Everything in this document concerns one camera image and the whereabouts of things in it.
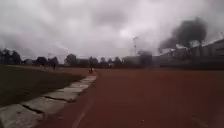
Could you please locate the tall floodlight pole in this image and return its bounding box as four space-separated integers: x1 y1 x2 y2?
132 35 139 57

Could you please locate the red running track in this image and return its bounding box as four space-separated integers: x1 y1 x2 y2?
33 68 224 128

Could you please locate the long low building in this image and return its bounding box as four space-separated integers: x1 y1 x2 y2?
152 38 224 70

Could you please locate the row of trees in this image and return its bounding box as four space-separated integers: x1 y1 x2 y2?
0 48 154 69

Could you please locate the green grass field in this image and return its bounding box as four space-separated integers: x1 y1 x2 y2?
0 64 90 108

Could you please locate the large dark tree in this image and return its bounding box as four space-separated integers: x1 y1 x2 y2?
158 17 209 53

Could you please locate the grey stone kerb strip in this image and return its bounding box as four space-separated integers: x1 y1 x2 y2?
0 72 99 128

